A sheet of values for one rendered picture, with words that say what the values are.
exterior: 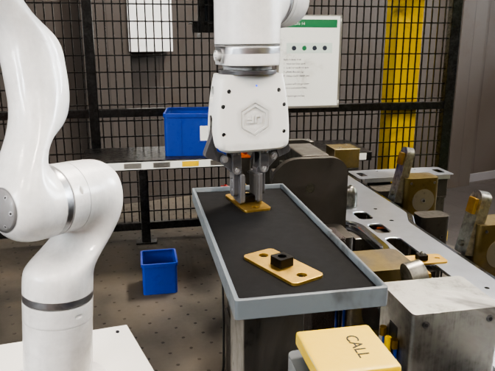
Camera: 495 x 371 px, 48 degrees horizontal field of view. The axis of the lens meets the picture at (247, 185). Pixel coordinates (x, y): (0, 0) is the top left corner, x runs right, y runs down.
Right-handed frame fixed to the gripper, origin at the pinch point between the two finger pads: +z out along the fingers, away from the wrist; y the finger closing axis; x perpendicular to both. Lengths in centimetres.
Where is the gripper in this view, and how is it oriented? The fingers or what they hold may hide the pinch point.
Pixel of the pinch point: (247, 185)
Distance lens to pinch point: 75.0
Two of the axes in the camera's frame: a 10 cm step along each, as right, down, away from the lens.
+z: 0.0, 9.7, 2.6
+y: 9.4, -0.9, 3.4
